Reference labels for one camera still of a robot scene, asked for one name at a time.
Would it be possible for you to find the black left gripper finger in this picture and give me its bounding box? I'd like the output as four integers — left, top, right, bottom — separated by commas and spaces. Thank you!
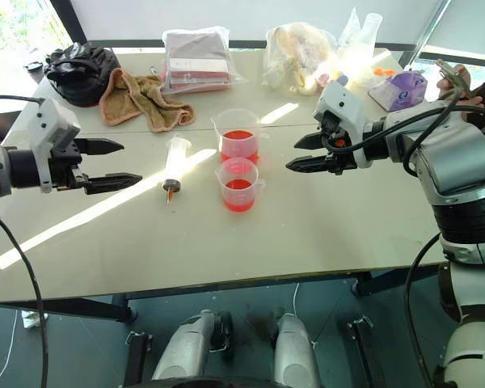
82, 172, 144, 196
77, 137, 126, 157

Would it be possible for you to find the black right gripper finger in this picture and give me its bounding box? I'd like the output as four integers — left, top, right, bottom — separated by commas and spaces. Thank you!
293, 130, 329, 152
285, 154, 332, 175

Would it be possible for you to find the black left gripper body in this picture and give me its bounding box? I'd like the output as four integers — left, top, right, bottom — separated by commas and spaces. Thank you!
48, 138, 90, 192

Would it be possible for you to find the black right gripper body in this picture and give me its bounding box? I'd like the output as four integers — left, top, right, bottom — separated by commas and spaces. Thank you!
316, 112, 357, 176

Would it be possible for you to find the grey handheld device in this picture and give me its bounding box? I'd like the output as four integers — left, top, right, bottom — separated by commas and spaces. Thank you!
435, 58, 470, 98

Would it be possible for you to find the clear plastic syringe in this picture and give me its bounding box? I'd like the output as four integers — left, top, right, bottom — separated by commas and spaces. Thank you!
159, 134, 193, 206

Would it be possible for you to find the large beaker red liquid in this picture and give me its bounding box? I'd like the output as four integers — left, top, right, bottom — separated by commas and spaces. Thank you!
210, 108, 272, 165

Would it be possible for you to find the small beaker red liquid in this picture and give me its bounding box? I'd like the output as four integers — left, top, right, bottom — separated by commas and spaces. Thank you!
213, 156, 266, 212

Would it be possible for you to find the person's bare hand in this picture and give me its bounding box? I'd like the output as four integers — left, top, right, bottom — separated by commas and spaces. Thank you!
436, 64, 474, 107

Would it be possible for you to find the brown towel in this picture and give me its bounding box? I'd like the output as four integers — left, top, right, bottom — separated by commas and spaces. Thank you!
99, 67, 196, 134

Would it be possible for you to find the black plastic bag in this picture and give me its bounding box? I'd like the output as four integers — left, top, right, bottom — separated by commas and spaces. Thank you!
44, 41, 121, 108

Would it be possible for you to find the purple pouch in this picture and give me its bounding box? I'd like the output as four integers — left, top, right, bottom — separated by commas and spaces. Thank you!
367, 70, 429, 113

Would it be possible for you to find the clear bag of yellow items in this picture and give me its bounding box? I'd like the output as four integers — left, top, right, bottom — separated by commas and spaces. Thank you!
261, 21, 341, 97

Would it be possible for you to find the clear plastic cups bag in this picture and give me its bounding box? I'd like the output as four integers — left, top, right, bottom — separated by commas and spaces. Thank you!
336, 6, 386, 88

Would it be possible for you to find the clear bag of folded cloths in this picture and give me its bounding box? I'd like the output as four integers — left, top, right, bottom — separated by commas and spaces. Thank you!
159, 25, 248, 96

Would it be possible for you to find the small white floor box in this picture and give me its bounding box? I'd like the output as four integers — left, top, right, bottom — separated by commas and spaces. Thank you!
21, 310, 50, 329

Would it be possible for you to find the silver robot leg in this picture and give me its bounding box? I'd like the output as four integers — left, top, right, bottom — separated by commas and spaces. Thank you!
150, 308, 236, 382
271, 310, 323, 388

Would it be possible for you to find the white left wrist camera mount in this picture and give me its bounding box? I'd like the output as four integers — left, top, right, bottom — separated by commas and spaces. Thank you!
14, 96, 82, 195

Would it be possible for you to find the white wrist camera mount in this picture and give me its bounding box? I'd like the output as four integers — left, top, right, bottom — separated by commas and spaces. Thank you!
14, 96, 82, 195
314, 80, 379, 170

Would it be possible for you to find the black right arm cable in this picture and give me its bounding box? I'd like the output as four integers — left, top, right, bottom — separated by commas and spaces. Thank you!
321, 91, 485, 388

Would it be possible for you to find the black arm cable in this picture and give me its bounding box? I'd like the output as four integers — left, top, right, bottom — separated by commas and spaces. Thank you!
0, 95, 50, 388
321, 91, 485, 388

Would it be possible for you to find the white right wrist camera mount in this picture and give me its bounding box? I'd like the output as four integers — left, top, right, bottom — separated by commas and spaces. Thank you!
314, 80, 379, 170

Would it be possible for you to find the black metal table frame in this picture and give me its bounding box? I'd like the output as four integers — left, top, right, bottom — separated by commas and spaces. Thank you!
0, 264, 449, 324

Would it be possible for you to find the white floor cable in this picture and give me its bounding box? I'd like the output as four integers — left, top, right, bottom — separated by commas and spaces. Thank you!
0, 310, 22, 386
292, 282, 302, 321

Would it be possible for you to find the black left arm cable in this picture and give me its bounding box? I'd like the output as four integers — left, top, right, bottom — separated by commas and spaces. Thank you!
0, 95, 50, 388

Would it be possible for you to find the black stand bracket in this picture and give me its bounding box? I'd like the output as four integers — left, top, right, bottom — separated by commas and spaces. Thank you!
346, 316, 384, 388
124, 330, 154, 386

